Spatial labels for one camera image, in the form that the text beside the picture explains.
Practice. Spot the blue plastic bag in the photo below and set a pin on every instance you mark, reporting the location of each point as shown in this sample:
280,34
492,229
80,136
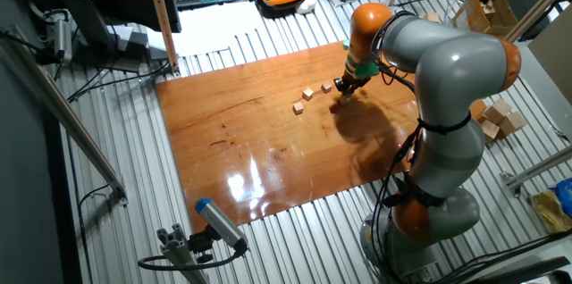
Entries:
564,194

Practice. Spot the grey flat box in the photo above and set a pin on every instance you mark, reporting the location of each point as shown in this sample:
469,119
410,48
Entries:
134,47

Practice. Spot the black camera clamp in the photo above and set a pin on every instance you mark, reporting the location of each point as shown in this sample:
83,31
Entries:
199,244

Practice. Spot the short aluminium profile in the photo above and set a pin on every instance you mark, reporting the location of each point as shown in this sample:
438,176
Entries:
179,253

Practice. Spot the white rounded object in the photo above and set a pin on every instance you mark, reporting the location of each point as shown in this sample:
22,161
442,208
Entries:
306,5

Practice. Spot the silver camera with blue cap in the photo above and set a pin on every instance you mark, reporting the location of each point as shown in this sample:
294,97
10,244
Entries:
221,223

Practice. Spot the yellow plastic bag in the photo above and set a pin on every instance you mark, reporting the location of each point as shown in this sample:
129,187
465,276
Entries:
552,212

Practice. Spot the long aluminium beam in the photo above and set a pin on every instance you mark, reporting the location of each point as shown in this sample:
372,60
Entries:
67,119

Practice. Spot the aluminium frame beam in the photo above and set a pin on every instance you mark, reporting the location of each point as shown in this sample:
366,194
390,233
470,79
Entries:
536,170

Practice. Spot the white paper sheets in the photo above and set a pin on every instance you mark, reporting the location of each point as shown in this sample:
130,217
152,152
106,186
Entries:
214,25

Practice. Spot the large wooden cube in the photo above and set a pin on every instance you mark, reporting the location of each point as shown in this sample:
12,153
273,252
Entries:
513,124
490,131
497,111

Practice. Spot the brown flat panel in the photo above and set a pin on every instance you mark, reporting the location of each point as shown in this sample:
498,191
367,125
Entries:
554,60

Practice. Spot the black monitor stand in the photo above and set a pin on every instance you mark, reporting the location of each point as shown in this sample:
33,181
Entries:
87,20

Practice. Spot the brown frame post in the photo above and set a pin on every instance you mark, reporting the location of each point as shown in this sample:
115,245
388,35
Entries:
161,16

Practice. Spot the glossy wooden board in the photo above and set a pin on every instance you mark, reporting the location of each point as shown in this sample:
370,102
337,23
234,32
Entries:
250,150

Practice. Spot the black flat bar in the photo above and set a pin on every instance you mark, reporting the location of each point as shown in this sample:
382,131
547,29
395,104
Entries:
518,271

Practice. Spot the silver cylindrical camera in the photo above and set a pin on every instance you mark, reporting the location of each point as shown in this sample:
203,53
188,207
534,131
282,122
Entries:
62,40

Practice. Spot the green camera mount bracket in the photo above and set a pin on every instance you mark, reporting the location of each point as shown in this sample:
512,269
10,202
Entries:
367,69

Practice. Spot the wooden block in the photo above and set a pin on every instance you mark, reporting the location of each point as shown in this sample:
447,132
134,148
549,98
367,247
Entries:
431,17

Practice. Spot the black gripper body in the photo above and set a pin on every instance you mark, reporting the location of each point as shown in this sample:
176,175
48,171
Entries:
350,84

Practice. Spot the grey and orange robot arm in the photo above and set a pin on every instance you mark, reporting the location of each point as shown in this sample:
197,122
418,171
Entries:
451,65

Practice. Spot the brown cardboard box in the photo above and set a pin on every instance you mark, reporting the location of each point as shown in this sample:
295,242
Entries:
469,16

